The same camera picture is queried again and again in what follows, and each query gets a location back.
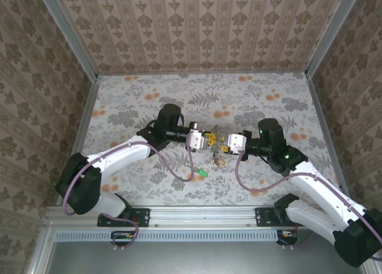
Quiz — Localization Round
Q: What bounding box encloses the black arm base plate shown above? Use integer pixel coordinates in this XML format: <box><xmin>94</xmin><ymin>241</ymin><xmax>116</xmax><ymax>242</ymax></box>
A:
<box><xmin>97</xmin><ymin>207</ymin><xmax>151</xmax><ymax>228</ymax></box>
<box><xmin>254</xmin><ymin>207</ymin><xmax>311</xmax><ymax>227</ymax></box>

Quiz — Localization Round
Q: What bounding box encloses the aluminium mounting rail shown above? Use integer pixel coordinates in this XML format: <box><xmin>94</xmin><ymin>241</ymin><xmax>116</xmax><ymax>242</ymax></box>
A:
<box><xmin>44</xmin><ymin>205</ymin><xmax>311</xmax><ymax>227</ymax></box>

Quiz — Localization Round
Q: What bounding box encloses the grey slotted cable duct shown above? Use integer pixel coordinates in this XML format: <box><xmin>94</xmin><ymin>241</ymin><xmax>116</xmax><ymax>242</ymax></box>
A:
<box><xmin>55</xmin><ymin>229</ymin><xmax>280</xmax><ymax>242</ymax></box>

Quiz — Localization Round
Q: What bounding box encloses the black connector housing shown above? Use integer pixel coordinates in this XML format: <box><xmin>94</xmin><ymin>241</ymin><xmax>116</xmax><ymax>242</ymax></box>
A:
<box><xmin>110</xmin><ymin>230</ymin><xmax>135</xmax><ymax>247</ymax></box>
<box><xmin>277</xmin><ymin>229</ymin><xmax>299</xmax><ymax>245</ymax></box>

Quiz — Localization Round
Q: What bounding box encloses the aluminium frame beam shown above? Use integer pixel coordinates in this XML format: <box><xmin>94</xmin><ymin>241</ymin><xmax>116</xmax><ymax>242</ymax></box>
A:
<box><xmin>28</xmin><ymin>227</ymin><xmax>56</xmax><ymax>274</ymax></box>

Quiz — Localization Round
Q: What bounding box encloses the grey metal sheet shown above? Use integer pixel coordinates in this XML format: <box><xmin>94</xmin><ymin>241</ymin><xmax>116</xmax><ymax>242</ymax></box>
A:
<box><xmin>44</xmin><ymin>241</ymin><xmax>369</xmax><ymax>274</ymax></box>

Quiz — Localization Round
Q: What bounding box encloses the aluminium table edge rail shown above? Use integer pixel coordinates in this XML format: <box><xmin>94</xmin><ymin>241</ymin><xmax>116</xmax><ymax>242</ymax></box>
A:
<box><xmin>304</xmin><ymin>72</ymin><xmax>350</xmax><ymax>194</ymax></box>
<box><xmin>97</xmin><ymin>70</ymin><xmax>308</xmax><ymax>76</ymax></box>
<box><xmin>56</xmin><ymin>76</ymin><xmax>101</xmax><ymax>209</ymax></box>

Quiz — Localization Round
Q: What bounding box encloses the aluminium frame post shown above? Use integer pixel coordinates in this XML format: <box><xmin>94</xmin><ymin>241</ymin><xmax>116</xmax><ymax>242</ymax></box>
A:
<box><xmin>35</xmin><ymin>0</ymin><xmax>99</xmax><ymax>81</ymax></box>
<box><xmin>304</xmin><ymin>0</ymin><xmax>363</xmax><ymax>78</ymax></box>

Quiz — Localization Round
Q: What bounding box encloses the floral patterned table cover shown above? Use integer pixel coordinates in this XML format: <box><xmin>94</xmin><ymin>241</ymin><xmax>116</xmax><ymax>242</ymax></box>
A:
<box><xmin>70</xmin><ymin>72</ymin><xmax>341</xmax><ymax>208</ymax></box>

